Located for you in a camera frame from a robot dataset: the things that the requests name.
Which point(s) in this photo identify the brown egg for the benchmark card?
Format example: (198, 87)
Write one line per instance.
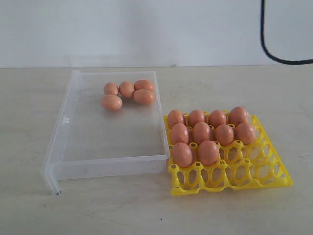
(127, 89)
(174, 117)
(208, 153)
(144, 84)
(238, 115)
(144, 96)
(111, 102)
(217, 118)
(201, 132)
(179, 133)
(111, 88)
(196, 116)
(224, 134)
(246, 133)
(182, 155)

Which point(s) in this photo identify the yellow plastic egg tray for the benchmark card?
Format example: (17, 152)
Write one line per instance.
(239, 167)

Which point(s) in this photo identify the clear plastic container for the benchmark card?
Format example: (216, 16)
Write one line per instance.
(89, 141)

